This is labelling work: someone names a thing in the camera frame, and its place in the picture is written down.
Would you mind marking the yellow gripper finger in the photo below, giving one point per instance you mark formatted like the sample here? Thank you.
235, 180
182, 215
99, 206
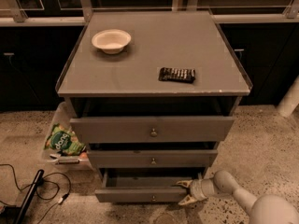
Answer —
184, 183
188, 199

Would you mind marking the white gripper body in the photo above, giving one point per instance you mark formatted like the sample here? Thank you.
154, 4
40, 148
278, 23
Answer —
196, 189

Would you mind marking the grey bottom drawer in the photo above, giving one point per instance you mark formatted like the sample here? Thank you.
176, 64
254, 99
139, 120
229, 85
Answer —
144, 185

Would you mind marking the grey drawer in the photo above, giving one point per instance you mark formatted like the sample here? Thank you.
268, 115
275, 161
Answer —
144, 185
152, 158
152, 129

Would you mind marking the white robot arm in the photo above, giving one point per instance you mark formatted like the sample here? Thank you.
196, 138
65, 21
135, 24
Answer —
267, 209

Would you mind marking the grey middle drawer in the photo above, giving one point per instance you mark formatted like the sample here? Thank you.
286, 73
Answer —
152, 158

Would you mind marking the grey top drawer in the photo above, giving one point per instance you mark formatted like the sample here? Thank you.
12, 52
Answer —
152, 129

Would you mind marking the grey drawer cabinet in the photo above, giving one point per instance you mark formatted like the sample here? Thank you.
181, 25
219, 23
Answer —
96, 85

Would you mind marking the dark snack bar wrapper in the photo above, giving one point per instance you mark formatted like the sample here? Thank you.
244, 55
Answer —
177, 75

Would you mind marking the clear plastic bin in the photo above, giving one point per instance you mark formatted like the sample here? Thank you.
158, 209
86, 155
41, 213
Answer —
55, 157

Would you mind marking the green chip bag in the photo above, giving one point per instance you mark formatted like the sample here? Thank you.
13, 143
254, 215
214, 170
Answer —
64, 141

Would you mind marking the black bar on floor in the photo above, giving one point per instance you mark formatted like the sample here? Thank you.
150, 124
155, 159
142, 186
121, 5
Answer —
29, 197

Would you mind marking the white paper bowl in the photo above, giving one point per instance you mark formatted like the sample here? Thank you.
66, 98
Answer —
111, 41

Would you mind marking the metal window railing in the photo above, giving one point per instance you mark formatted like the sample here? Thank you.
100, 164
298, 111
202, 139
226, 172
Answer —
80, 12

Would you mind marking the white cylindrical post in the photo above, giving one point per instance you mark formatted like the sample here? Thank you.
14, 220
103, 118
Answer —
290, 100

